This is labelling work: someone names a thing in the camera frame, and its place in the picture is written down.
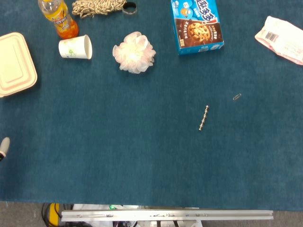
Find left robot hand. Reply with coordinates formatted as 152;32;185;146
0;137;11;162

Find cream lidded food container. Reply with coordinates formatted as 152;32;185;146
0;32;38;98

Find white paper cup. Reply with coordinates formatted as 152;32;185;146
58;34;93;60

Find orange juice bottle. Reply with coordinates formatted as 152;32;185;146
37;0;80;40

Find blue table mat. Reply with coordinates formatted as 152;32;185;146
0;0;303;211

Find pink mesh bath pouf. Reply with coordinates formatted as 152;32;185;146
112;31;157;74

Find blue cookie box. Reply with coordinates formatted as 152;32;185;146
170;0;225;56

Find pink white snack packet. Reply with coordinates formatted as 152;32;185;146
254;16;303;66

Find black cables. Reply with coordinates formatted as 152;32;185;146
41;202;62;227

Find beige twisted rope bundle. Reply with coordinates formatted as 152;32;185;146
71;0;128;19

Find aluminium profile rail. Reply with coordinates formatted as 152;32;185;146
61;209;274;222

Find black band ring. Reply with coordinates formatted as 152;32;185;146
122;1;138;16

